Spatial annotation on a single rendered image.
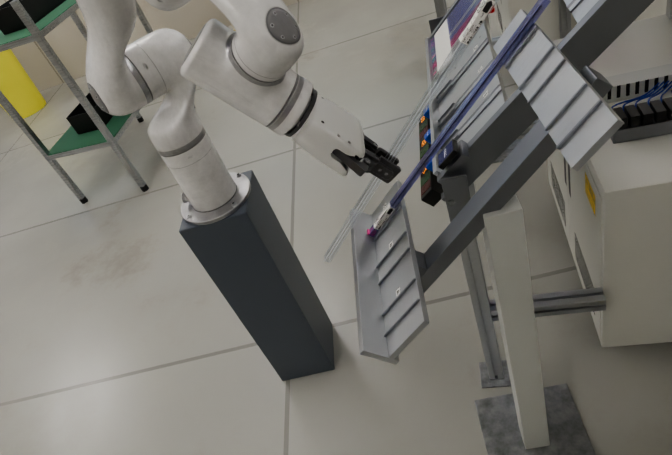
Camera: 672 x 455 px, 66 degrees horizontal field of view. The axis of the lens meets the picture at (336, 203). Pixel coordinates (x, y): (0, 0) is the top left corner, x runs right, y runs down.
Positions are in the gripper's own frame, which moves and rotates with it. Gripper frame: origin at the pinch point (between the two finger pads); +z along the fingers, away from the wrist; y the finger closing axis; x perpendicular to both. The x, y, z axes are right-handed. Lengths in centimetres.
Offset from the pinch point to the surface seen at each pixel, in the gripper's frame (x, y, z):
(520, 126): 12.6, -19.5, 25.5
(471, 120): 5.0, -30.6, 23.9
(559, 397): -34, -9, 92
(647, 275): 5, -16, 78
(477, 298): -25, -18, 53
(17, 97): -295, -345, -115
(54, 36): -260, -404, -119
